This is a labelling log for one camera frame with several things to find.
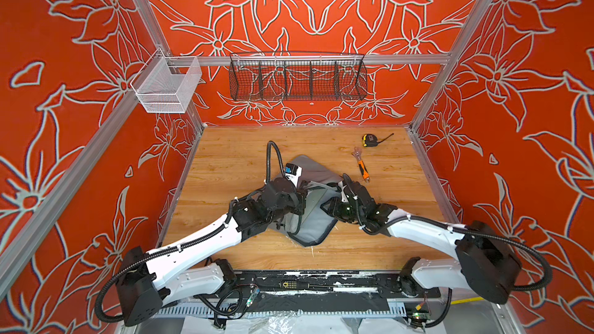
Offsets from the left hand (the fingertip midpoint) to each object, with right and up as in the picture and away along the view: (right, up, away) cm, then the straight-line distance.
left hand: (309, 190), depth 73 cm
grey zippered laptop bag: (+1, -16, +12) cm, 20 cm away
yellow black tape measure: (+33, +18, +37) cm, 53 cm away
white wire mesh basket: (-59, +40, +18) cm, 74 cm away
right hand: (+5, -7, +9) cm, 13 cm away
